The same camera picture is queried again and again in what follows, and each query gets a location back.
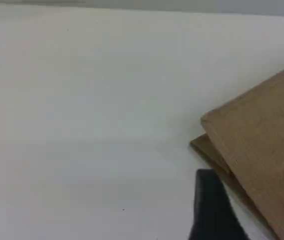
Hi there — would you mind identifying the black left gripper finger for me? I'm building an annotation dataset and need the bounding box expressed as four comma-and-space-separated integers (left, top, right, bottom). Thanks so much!
188, 168, 251, 240

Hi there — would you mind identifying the brown burlap bag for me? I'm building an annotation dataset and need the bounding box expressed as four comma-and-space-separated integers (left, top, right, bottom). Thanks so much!
189, 59, 284, 240

